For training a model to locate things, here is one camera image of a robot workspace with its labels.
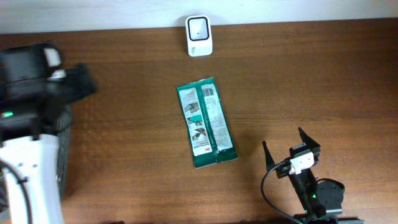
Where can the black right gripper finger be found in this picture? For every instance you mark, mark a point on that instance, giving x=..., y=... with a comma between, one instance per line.
x=270, y=164
x=312, y=144

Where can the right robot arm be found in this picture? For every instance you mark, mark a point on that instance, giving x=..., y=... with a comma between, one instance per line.
x=322, y=198

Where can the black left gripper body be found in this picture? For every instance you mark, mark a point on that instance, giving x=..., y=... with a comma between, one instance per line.
x=74, y=86

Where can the white barcode scanner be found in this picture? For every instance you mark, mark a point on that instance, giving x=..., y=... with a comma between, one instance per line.
x=199, y=36

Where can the grey plastic mesh basket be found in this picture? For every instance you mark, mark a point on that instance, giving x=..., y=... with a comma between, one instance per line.
x=35, y=173

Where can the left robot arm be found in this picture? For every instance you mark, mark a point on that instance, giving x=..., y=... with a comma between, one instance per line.
x=36, y=120

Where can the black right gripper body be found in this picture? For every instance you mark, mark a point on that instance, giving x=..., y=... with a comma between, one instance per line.
x=283, y=170

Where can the green 3M wipes package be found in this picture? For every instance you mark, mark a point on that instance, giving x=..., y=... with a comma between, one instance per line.
x=209, y=135

